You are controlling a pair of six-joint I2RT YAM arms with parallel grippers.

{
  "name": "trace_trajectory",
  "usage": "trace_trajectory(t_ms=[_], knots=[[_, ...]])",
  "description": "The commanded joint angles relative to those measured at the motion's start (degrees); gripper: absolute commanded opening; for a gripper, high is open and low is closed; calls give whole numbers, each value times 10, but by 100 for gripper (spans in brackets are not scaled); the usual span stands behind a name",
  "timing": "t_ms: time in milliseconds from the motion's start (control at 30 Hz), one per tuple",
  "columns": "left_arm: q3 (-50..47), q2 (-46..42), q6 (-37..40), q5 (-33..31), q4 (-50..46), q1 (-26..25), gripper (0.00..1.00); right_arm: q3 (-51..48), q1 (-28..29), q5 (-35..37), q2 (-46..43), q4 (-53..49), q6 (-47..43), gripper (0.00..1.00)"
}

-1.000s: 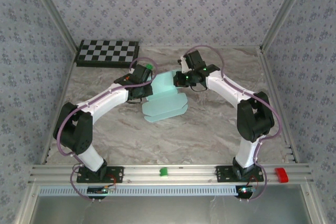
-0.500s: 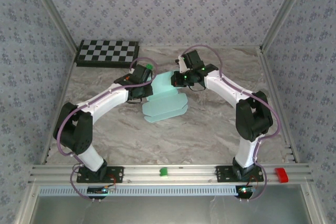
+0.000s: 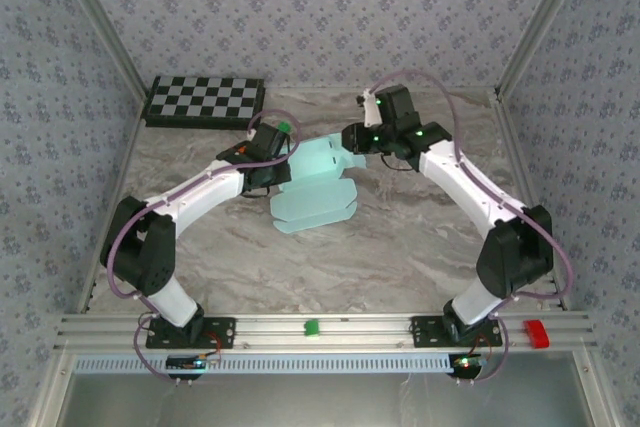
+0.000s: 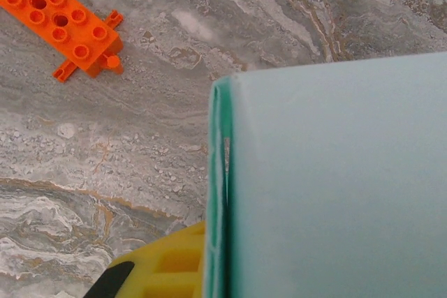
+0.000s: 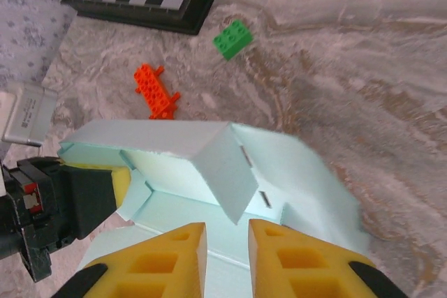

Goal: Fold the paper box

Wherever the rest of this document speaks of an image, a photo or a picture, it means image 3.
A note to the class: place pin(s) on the circuit board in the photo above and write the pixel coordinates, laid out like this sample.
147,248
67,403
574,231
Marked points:
467,363
192,362

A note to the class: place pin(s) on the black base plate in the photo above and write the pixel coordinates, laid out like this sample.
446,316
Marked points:
427,332
220,332

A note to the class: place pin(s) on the aluminium frame post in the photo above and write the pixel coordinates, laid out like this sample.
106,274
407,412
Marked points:
104,22
539,22

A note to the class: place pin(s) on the small green toy piece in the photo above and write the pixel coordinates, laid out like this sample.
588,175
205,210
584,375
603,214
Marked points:
284,127

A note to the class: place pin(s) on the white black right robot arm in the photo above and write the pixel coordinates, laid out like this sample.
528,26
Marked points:
470,182

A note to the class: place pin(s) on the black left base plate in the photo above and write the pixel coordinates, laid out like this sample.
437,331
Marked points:
220,332

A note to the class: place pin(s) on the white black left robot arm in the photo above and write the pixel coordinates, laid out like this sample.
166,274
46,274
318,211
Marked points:
210,192

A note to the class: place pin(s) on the red block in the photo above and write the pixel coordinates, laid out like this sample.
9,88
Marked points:
536,334

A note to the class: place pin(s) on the left circuit board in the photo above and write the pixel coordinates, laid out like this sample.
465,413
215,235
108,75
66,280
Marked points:
192,362

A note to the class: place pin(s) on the black grey checkerboard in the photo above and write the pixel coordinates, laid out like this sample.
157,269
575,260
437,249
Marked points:
205,99

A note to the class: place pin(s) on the aluminium side rail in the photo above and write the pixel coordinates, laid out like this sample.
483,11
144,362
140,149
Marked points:
131,144
516,147

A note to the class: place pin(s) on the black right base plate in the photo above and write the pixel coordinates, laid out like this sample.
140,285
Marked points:
427,332

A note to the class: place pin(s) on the grey metal panel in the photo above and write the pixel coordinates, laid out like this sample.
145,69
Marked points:
320,402

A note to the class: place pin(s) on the long aluminium rail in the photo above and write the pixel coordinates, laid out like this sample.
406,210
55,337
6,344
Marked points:
350,334

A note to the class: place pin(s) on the small green block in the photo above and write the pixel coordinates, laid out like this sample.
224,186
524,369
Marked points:
311,327

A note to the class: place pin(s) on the right circuit board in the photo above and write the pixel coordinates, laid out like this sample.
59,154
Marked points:
467,363

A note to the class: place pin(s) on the light blue paper box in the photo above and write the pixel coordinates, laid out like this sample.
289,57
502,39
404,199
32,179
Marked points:
310,202

